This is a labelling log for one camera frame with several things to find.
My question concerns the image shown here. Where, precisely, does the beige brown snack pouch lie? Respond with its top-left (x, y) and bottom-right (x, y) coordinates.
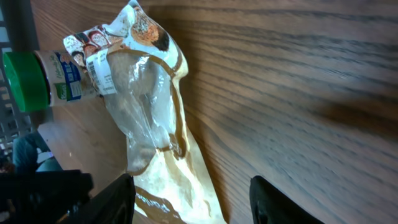
top-left (63, 1), bottom-right (224, 223)

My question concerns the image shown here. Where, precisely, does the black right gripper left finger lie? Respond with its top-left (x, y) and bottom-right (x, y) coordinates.
top-left (61, 174), bottom-right (136, 224)

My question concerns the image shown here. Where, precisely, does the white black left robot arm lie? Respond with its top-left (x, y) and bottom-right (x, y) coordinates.
top-left (1, 170), bottom-right (93, 223)

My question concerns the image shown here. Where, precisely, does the black mesh basket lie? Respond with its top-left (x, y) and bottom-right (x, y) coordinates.
top-left (1, 0), bottom-right (39, 155)

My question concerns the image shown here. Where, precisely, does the green lid jar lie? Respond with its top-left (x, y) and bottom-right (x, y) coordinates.
top-left (2, 50), bottom-right (98, 112)

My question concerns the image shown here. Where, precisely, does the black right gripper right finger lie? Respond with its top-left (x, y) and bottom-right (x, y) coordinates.
top-left (249, 175), bottom-right (323, 224)

